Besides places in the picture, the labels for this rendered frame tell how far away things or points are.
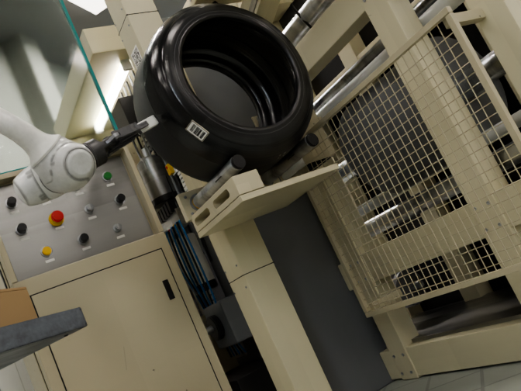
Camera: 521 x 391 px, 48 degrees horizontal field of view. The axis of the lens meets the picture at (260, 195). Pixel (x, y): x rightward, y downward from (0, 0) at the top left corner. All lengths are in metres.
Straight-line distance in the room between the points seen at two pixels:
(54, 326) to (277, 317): 1.03
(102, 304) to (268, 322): 0.56
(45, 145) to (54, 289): 0.74
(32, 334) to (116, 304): 1.02
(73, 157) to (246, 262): 0.82
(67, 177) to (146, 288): 0.82
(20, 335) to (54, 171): 0.48
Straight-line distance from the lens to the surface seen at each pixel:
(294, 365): 2.02
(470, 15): 1.76
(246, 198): 1.65
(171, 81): 1.73
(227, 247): 2.03
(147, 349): 2.10
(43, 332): 1.12
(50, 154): 1.44
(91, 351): 2.06
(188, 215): 1.96
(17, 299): 1.18
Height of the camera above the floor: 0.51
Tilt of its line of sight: 9 degrees up
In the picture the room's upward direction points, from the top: 25 degrees counter-clockwise
